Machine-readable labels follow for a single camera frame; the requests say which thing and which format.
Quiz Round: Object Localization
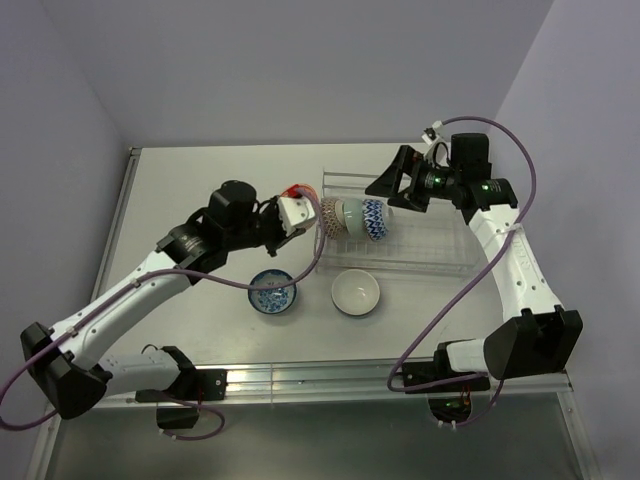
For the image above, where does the blue floral bowl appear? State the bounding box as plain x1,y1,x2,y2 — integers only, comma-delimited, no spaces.
248,269,298,315

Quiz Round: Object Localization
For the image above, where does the white wire dish rack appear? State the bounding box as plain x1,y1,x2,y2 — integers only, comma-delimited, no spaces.
318,200,484,280

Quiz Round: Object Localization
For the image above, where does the plain white bowl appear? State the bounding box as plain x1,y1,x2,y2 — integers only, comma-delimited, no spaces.
331,269,381,317

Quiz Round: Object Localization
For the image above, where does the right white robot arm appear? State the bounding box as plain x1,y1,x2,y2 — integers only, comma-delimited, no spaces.
365,128,583,393

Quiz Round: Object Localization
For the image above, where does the teal dashed bowl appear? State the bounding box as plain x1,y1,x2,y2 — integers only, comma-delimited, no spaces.
339,198,367,240

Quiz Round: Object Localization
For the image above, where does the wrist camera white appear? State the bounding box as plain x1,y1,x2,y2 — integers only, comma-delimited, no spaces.
277,196,317,236
422,121,450,166

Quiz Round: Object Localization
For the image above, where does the blue zigzag bowl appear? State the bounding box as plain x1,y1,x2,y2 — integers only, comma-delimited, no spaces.
362,199,393,242

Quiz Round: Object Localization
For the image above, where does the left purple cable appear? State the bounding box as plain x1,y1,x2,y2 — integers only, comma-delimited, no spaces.
0,187,329,441

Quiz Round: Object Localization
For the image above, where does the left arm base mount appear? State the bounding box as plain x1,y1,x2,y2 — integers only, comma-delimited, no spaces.
134,368,228,431

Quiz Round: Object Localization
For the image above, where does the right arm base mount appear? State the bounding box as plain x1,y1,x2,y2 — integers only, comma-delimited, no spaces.
400,360,491,424

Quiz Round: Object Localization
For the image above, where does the orange floral bowl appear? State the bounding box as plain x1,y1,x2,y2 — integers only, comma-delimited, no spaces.
280,183,318,199

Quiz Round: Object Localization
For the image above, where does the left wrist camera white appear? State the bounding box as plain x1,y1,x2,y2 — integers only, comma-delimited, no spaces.
277,196,317,236

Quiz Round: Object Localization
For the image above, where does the purple cable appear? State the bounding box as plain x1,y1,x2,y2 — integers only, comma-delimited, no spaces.
0,187,329,441
387,115,539,427

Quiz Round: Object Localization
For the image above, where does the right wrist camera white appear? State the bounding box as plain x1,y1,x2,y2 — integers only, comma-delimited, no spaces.
422,121,450,166

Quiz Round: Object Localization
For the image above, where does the brown patterned bowl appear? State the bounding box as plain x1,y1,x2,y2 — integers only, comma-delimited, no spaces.
321,197,346,240

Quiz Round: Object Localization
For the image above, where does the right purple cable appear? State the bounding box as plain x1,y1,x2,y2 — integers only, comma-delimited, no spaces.
387,115,539,427

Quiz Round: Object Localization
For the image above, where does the aluminium table rail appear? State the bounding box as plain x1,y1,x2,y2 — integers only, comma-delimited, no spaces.
189,352,574,406

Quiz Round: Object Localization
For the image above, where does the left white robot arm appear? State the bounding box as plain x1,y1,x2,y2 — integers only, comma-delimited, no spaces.
20,180,321,419

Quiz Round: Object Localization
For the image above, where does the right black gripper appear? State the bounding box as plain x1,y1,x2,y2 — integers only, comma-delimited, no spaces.
366,144,463,213

